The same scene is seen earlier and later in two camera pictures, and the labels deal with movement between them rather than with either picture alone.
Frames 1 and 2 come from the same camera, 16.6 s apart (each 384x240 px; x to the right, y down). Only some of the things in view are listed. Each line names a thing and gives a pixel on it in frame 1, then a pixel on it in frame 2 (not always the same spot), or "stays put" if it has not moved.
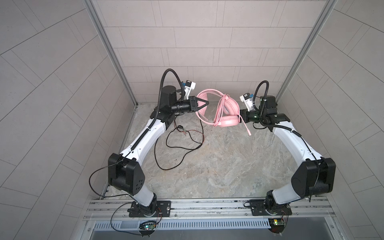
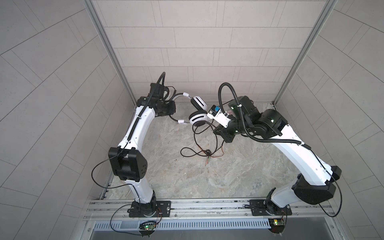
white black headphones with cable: [186, 153] to [199, 117]
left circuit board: [147, 228] stays put
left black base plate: [163, 209] stays put
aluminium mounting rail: [210, 208] stays put
